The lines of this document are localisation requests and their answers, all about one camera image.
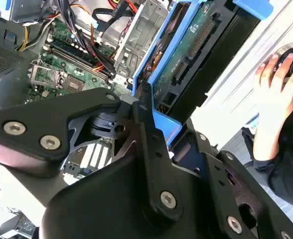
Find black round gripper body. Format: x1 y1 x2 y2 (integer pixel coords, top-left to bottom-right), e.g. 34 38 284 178
40 151 227 239

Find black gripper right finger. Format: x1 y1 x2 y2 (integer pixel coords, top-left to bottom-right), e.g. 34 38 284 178
171 119 293 239

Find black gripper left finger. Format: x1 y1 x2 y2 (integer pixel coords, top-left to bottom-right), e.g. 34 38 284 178
0 84 186 221

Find hard disk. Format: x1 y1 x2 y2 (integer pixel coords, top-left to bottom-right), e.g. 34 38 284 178
131 0 274 147

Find red disk data wire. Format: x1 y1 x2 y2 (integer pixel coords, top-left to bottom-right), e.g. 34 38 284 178
108 0 140 18

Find round black tool blue ring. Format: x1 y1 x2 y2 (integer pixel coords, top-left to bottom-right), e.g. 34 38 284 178
275 42 293 78

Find person's hand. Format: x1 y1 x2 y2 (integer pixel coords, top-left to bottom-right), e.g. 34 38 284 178
253 53 293 160

